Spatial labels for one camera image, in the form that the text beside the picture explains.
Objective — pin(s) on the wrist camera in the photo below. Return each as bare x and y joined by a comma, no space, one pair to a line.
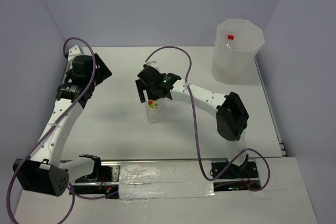
152,64
75,51

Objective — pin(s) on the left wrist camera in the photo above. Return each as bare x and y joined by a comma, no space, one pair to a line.
75,51

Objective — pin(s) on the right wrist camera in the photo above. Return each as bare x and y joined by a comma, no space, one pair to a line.
152,64

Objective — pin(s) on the red cap water bottle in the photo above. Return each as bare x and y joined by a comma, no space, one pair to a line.
230,41

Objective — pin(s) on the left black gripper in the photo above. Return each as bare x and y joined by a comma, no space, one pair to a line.
103,72

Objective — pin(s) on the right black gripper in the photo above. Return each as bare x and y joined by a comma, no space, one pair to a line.
142,86

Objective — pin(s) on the silver tape sheet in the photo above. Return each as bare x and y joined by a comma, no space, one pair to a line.
168,179

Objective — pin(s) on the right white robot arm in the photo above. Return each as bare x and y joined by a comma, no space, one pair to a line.
228,110

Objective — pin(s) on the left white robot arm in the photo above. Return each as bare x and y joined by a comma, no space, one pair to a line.
44,172

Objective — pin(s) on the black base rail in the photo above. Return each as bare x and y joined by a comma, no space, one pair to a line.
108,182

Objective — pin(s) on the apple juice clear bottle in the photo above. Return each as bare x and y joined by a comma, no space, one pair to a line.
154,111

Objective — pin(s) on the white plastic bin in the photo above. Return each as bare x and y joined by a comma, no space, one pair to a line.
228,65

